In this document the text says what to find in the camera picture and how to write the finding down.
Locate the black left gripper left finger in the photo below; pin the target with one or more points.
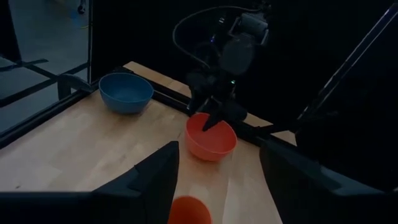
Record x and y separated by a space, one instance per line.
155 174

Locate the black enclosure curtain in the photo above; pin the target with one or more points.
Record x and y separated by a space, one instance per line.
140 31

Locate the orange cup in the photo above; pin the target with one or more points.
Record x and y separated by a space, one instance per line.
189 211

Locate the black partition panel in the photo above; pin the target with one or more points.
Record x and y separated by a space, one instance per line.
9 31

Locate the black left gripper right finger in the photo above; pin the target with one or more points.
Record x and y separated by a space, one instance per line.
295 177

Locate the blue bowl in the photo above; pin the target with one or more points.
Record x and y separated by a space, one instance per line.
124 93

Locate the grey metal frame strut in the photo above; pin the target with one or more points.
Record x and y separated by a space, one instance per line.
351 59

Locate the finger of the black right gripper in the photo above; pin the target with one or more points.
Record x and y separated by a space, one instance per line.
214 119
236 112

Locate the red bowl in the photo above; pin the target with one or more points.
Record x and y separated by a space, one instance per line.
211 146

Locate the grey frame brace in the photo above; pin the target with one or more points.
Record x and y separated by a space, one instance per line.
71 81

